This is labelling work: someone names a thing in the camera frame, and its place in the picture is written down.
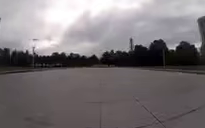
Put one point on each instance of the tall mast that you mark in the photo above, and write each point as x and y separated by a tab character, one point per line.
131	44

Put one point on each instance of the grey concrete paved ground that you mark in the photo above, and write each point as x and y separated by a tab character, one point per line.
90	93

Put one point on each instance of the row of dark trees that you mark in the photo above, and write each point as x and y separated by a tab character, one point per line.
143	55

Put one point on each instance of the grass strip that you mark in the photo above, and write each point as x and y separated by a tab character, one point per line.
190	68
6	69

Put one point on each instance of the lamp post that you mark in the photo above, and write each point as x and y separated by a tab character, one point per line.
33	53

